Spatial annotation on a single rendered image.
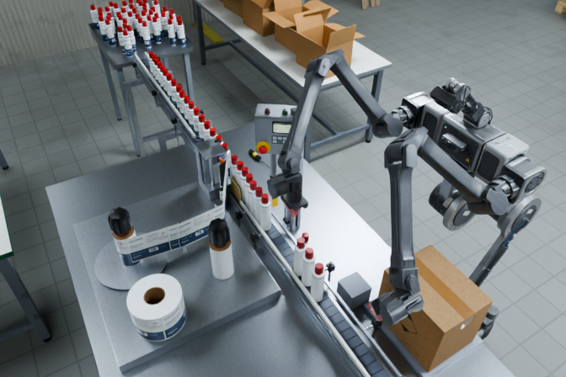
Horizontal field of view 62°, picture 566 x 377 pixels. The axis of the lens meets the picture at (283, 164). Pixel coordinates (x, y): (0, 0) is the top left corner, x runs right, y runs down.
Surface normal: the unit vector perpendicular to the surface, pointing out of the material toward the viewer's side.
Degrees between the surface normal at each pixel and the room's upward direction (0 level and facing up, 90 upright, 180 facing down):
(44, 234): 0
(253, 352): 0
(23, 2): 90
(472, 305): 0
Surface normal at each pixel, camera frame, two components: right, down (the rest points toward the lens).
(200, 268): 0.01, -0.77
